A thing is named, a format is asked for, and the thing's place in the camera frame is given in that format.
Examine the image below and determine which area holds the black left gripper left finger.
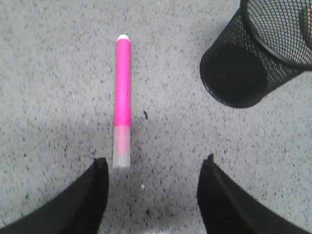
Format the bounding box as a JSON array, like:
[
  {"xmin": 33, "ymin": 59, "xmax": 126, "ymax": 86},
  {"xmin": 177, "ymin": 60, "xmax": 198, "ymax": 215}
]
[{"xmin": 0, "ymin": 157, "xmax": 109, "ymax": 234}]

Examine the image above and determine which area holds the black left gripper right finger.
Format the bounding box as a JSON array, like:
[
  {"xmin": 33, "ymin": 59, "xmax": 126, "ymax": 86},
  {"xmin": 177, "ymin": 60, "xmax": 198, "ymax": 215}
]
[{"xmin": 197, "ymin": 154, "xmax": 306, "ymax": 234}]

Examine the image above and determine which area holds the pink highlighter pen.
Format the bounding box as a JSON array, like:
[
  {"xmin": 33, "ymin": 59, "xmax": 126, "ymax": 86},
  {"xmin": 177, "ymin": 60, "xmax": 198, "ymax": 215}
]
[{"xmin": 113, "ymin": 34, "xmax": 132, "ymax": 168}]

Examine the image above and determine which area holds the black mesh pen holder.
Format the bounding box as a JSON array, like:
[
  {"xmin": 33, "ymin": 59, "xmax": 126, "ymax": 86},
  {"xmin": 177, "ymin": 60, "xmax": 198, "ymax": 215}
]
[{"xmin": 199, "ymin": 0, "xmax": 312, "ymax": 108}]

